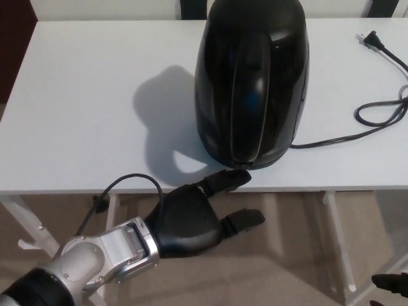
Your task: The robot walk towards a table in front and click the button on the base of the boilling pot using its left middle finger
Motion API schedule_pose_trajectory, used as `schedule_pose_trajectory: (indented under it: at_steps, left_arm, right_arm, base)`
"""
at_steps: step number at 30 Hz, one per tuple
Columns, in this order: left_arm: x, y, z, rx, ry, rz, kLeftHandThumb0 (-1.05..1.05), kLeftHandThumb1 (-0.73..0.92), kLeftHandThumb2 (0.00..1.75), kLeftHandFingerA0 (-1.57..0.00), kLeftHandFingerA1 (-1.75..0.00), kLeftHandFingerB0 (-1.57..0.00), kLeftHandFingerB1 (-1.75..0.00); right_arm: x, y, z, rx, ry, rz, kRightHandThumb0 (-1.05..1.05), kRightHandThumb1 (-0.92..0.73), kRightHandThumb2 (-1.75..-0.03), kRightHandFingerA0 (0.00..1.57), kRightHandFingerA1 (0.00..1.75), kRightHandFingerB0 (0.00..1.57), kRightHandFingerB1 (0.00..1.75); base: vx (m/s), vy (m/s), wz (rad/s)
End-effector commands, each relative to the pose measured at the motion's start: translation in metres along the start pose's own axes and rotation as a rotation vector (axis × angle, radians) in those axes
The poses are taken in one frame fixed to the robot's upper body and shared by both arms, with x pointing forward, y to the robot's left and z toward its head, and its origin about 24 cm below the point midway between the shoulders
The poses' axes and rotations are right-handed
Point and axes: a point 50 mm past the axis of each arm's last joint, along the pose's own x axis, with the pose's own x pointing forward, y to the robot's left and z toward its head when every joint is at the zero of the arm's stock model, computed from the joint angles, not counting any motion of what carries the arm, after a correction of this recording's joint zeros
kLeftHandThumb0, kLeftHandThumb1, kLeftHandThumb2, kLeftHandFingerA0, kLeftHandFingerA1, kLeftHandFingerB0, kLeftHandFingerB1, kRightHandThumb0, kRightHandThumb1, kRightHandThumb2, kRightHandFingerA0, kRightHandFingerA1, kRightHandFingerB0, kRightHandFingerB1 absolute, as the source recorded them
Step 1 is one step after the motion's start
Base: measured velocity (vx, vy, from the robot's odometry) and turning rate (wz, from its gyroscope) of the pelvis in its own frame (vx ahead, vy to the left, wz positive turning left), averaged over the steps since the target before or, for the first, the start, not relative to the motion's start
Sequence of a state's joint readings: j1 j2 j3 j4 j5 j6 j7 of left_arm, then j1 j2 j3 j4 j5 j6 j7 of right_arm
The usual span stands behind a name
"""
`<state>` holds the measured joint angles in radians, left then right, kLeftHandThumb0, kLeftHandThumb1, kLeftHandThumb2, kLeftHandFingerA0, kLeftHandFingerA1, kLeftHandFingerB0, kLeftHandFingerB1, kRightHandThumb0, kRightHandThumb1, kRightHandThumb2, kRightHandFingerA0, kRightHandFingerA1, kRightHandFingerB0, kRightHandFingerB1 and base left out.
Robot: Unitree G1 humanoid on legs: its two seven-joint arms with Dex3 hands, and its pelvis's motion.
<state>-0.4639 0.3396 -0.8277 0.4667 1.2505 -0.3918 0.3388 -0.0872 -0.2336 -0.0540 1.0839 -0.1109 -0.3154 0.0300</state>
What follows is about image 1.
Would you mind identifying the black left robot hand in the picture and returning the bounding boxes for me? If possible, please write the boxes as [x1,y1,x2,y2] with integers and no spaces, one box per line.
[145,169,266,258]

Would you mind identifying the black electric kettle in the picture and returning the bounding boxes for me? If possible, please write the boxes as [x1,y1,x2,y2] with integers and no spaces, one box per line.
[194,0,310,162]

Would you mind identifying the black kettle base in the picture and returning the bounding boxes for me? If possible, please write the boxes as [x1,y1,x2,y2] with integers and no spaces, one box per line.
[199,133,291,169]

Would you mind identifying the black power cord with plug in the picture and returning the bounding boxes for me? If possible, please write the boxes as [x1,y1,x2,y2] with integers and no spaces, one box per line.
[290,30,408,150]

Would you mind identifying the white hook on table leg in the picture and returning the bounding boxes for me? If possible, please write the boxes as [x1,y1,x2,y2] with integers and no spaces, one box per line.
[18,238,42,250]

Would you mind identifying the white low cabinet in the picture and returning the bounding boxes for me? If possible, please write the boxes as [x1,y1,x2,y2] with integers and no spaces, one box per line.
[30,0,408,22]

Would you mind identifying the small black floor object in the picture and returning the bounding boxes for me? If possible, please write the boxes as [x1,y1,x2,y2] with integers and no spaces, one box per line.
[92,194,111,214]

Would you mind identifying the white table leg frame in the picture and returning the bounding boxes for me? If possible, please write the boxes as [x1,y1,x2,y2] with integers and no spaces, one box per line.
[321,190,408,293]
[0,192,120,306]

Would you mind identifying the dark red panel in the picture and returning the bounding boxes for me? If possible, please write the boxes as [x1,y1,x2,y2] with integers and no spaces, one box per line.
[0,0,39,105]

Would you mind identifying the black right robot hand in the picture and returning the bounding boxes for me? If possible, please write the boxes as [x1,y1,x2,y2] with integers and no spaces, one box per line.
[369,272,408,306]

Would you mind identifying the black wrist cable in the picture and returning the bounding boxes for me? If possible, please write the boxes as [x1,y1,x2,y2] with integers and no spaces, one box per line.
[75,173,166,238]

